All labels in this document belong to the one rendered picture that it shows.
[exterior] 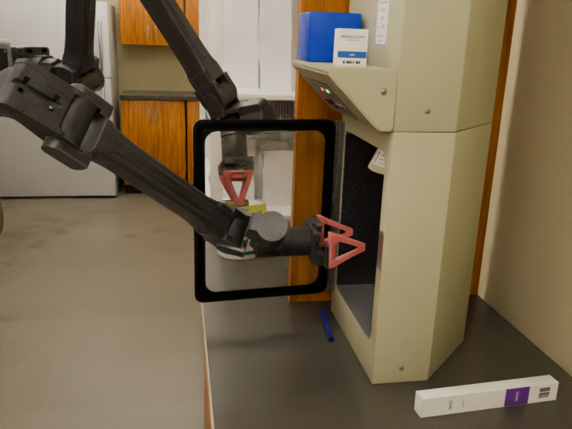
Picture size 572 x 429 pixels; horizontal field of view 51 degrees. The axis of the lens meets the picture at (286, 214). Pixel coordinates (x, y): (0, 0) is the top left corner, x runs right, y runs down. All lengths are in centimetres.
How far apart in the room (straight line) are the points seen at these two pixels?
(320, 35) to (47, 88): 51
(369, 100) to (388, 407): 53
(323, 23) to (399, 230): 41
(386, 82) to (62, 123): 49
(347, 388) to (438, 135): 48
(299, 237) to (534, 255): 57
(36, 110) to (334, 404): 68
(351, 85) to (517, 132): 63
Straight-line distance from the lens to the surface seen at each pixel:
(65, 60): 150
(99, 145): 94
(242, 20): 234
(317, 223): 116
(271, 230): 106
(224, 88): 132
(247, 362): 121
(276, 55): 225
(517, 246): 150
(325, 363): 122
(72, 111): 92
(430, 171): 104
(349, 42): 103
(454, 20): 103
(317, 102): 134
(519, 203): 149
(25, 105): 90
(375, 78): 98
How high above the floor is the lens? 155
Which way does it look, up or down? 16 degrees down
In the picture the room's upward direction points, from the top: 2 degrees clockwise
